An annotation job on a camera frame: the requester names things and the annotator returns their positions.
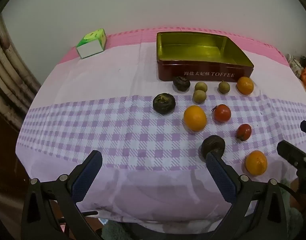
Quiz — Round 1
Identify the pink purple checked tablecloth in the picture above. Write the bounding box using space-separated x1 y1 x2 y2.
15 26 306 228

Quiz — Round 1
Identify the pale patterned object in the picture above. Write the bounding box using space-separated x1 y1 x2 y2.
286 53 304 78

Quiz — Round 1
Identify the green tissue box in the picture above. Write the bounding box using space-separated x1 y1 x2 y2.
76 28 107 59

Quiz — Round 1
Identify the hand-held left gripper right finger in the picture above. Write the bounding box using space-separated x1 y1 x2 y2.
205 151 288 240

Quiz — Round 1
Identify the red tomato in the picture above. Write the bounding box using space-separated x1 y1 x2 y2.
212 104 232 123
236 124 252 141

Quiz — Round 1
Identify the dark round fruit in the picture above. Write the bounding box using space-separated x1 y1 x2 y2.
153 93 176 115
173 76 191 93
201 135 226 161

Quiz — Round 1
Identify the beige patterned curtain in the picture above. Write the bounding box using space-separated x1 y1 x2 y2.
0 14 41 130

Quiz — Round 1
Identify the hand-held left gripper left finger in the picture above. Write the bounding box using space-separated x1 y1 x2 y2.
21 150 103 240

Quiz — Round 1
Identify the brown longan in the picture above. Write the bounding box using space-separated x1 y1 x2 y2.
218 81 231 94
194 81 208 93
193 90 207 104

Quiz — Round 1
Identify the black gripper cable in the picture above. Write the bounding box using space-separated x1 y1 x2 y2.
277 182 302 207

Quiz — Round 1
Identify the red metal tin box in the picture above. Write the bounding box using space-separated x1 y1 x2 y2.
156 31 254 82

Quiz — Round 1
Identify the orange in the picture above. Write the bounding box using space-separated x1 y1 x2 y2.
237 76 254 95
183 105 208 132
245 150 268 176

